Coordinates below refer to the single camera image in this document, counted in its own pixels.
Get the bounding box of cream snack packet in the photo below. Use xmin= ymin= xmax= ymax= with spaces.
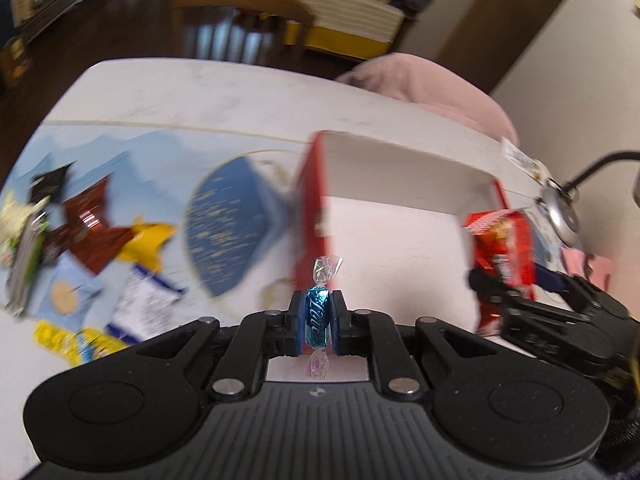
xmin=0 ymin=194 xmax=50 ymax=242

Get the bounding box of silver desk lamp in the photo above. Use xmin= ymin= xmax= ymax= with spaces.
xmin=536 ymin=150 xmax=640 ymax=250

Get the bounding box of pink paper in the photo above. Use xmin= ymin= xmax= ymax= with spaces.
xmin=561 ymin=249 xmax=614 ymax=292

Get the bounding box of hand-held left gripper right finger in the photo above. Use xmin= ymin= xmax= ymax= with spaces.
xmin=331 ymin=290 xmax=481 ymax=402

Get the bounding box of wooden chair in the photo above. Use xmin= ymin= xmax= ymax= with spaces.
xmin=171 ymin=0 xmax=317 ymax=62

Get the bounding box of brown carton box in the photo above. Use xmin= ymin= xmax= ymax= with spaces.
xmin=0 ymin=36 xmax=32 ymax=88

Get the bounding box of black snack packet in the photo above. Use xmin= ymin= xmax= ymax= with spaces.
xmin=27 ymin=161 xmax=77 ymax=202

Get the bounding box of yellow printed snack packet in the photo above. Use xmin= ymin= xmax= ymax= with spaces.
xmin=31 ymin=320 xmax=129 ymax=367

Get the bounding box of white paper tag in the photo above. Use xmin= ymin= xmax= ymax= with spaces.
xmin=501 ymin=136 xmax=552 ymax=182

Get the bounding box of red cardboard box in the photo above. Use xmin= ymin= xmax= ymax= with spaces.
xmin=290 ymin=130 xmax=515 ymax=333

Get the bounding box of white and blue snack packet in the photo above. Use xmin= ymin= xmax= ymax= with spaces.
xmin=106 ymin=264 xmax=185 ymax=345

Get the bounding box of blue foil candy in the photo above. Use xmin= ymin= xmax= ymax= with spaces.
xmin=305 ymin=255 xmax=346 ymax=378

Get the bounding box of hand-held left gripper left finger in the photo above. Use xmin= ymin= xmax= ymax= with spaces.
xmin=150 ymin=291 xmax=307 ymax=402

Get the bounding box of yellow and white sofa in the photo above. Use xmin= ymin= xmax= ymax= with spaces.
xmin=284 ymin=0 xmax=407 ymax=59

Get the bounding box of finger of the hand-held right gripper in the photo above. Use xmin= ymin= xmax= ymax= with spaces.
xmin=467 ymin=266 xmax=576 ymax=322
xmin=532 ymin=261 xmax=597 ymax=307

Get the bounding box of green grey snack packet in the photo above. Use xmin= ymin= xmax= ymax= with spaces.
xmin=4 ymin=210 xmax=53 ymax=317

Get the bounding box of brown red foil snack packet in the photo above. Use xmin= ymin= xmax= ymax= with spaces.
xmin=61 ymin=175 xmax=135 ymax=275

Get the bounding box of pink cloth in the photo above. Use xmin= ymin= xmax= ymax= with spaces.
xmin=334 ymin=51 xmax=522 ymax=147

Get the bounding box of dark maroon snack packet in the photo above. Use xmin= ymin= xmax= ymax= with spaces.
xmin=42 ymin=224 xmax=77 ymax=267

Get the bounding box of light blue cookie packet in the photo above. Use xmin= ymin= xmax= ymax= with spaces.
xmin=42 ymin=264 xmax=104 ymax=322

